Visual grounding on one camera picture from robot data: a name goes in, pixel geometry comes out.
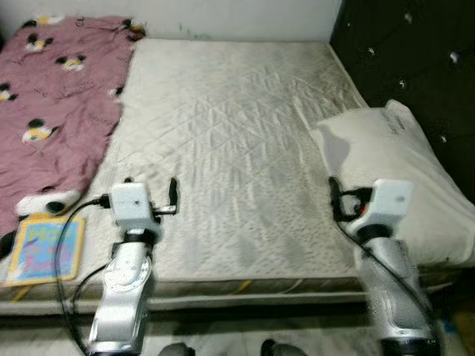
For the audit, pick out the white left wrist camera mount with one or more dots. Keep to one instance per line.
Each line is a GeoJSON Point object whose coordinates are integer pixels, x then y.
{"type": "Point", "coordinates": [131, 204]}

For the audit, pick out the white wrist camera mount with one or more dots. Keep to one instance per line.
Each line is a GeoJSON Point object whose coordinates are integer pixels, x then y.
{"type": "Point", "coordinates": [387, 204]}
{"type": "Point", "coordinates": [131, 204]}

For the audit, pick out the white quilted mattress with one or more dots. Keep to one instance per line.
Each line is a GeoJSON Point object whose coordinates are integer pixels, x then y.
{"type": "Point", "coordinates": [237, 141]}

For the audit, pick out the pink cartoon mouse blanket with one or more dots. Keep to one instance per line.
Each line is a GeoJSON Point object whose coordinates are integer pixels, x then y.
{"type": "Point", "coordinates": [59, 96]}

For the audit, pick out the black bed frame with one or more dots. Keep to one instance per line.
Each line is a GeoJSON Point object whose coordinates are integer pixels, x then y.
{"type": "Point", "coordinates": [260, 315]}

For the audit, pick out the blue tape piece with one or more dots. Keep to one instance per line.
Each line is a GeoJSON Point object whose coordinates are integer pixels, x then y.
{"type": "Point", "coordinates": [450, 328]}

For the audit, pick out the brown rug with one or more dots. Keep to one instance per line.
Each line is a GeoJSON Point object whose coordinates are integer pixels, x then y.
{"type": "Point", "coordinates": [466, 337]}

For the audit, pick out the yellow blue children's book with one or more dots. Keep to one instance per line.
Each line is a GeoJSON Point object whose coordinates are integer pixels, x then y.
{"type": "Point", "coordinates": [44, 252]}

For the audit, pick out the silver left robot leg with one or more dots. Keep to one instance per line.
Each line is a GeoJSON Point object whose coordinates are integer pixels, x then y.
{"type": "Point", "coordinates": [177, 349]}

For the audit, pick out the silver robot leg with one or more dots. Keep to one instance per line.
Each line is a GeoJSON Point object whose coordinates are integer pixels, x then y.
{"type": "Point", "coordinates": [278, 348]}
{"type": "Point", "coordinates": [177, 349]}

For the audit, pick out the silver right robot leg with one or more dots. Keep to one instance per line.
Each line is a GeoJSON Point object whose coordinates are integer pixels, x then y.
{"type": "Point", "coordinates": [278, 348]}

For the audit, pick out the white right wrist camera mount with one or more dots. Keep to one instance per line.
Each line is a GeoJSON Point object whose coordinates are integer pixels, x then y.
{"type": "Point", "coordinates": [387, 204]}

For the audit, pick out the black tufted headboard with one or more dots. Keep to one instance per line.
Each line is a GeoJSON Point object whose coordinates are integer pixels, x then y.
{"type": "Point", "coordinates": [415, 59]}

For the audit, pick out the white pillow with tree print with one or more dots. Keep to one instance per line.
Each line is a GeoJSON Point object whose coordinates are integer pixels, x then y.
{"type": "Point", "coordinates": [401, 159]}

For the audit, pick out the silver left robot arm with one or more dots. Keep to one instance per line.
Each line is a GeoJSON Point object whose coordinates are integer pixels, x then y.
{"type": "Point", "coordinates": [122, 297]}

